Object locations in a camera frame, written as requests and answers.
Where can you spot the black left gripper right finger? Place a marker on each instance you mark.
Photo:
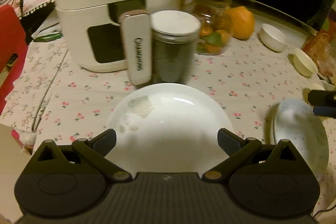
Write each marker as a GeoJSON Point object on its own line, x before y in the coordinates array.
{"type": "Point", "coordinates": [240, 152]}

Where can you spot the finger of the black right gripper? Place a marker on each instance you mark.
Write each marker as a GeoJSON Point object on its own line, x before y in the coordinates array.
{"type": "Point", "coordinates": [323, 102]}

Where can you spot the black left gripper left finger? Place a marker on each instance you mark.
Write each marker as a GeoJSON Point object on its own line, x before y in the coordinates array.
{"type": "Point", "coordinates": [94, 152]}

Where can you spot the cream bowl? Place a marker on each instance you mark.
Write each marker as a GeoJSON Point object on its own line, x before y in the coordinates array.
{"type": "Point", "coordinates": [316, 86]}
{"type": "Point", "coordinates": [303, 63]}

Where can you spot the large blue patterned plate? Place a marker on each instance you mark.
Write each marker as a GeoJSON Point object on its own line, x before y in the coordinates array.
{"type": "Point", "coordinates": [294, 120]}

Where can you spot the white plate with grey flowers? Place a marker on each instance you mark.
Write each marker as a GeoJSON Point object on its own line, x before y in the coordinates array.
{"type": "Point", "coordinates": [167, 128]}

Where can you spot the white bowl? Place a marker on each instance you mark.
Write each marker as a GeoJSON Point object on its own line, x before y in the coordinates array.
{"type": "Point", "coordinates": [272, 38]}

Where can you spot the orange citrus on table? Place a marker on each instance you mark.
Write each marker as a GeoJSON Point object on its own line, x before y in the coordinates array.
{"type": "Point", "coordinates": [243, 22]}

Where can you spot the glass jar with metal lid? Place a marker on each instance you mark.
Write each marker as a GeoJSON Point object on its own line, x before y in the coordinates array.
{"type": "Point", "coordinates": [175, 35]}

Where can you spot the glass jar of tangerines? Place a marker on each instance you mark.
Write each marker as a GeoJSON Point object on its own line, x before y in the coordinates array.
{"type": "Point", "coordinates": [216, 24]}

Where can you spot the white Changhong air fryer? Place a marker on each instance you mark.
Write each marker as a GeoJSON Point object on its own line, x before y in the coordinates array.
{"type": "Point", "coordinates": [111, 35]}

